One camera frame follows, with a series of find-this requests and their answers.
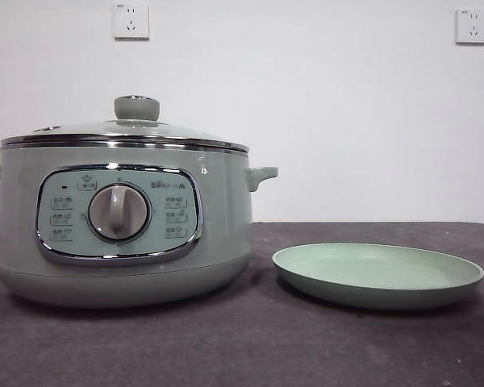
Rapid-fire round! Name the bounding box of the pale green electric steamer pot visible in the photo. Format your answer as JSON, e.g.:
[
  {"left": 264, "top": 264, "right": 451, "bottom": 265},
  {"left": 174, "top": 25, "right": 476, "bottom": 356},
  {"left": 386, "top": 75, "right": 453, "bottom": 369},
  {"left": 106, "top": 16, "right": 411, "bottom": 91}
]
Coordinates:
[{"left": 0, "top": 145, "right": 279, "bottom": 310}]

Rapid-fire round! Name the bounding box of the white wall socket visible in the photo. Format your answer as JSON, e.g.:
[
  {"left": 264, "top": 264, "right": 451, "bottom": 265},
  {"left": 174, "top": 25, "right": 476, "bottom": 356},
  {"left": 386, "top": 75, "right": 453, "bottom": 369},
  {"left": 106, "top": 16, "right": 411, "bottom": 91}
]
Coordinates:
[
  {"left": 455, "top": 9, "right": 484, "bottom": 46},
  {"left": 113, "top": 2, "right": 151, "bottom": 41}
]

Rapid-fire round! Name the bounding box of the glass lid with green knob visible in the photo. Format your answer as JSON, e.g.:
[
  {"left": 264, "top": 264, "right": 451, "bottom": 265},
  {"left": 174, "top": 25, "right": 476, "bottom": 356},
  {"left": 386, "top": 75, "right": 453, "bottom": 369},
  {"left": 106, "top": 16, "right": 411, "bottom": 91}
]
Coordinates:
[{"left": 0, "top": 94, "right": 250, "bottom": 155}]

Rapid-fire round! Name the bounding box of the pale green round plate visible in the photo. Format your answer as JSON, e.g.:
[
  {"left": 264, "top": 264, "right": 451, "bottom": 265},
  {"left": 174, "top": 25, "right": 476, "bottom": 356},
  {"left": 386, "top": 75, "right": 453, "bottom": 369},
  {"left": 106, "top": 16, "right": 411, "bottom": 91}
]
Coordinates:
[{"left": 271, "top": 241, "right": 484, "bottom": 311}]

